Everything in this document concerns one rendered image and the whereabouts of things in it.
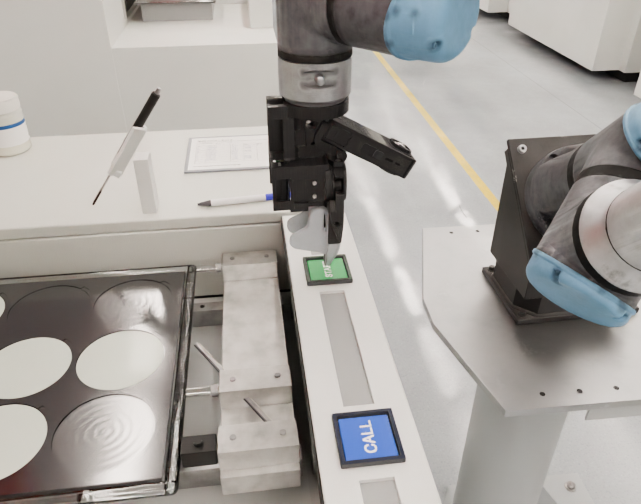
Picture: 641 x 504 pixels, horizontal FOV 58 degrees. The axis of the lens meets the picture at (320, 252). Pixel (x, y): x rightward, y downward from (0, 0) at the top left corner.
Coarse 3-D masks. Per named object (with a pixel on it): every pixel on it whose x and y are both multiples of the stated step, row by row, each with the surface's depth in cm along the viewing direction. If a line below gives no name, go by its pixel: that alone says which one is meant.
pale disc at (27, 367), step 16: (0, 352) 70; (16, 352) 70; (32, 352) 70; (48, 352) 70; (64, 352) 70; (0, 368) 68; (16, 368) 68; (32, 368) 68; (48, 368) 68; (64, 368) 68; (0, 384) 65; (16, 384) 65; (32, 384) 65; (48, 384) 65
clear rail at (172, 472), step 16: (192, 272) 83; (192, 288) 80; (192, 304) 77; (192, 320) 75; (176, 368) 68; (176, 384) 65; (176, 400) 63; (176, 416) 61; (176, 432) 59; (176, 448) 58; (176, 464) 56; (176, 480) 55
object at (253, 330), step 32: (224, 288) 84; (256, 288) 84; (224, 320) 78; (256, 320) 78; (224, 352) 73; (256, 352) 73; (224, 416) 64; (256, 416) 64; (288, 416) 64; (224, 480) 58; (256, 480) 58; (288, 480) 59
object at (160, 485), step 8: (96, 488) 54; (104, 488) 54; (112, 488) 54; (120, 488) 54; (128, 488) 54; (136, 488) 54; (144, 488) 54; (152, 488) 54; (160, 488) 54; (168, 488) 54; (176, 488) 55; (24, 496) 54; (32, 496) 53; (40, 496) 53; (48, 496) 53; (56, 496) 53; (64, 496) 53; (72, 496) 53; (80, 496) 53; (88, 496) 54; (96, 496) 54; (104, 496) 54; (112, 496) 54; (120, 496) 54; (128, 496) 54; (136, 496) 54; (144, 496) 54; (152, 496) 54; (160, 496) 54
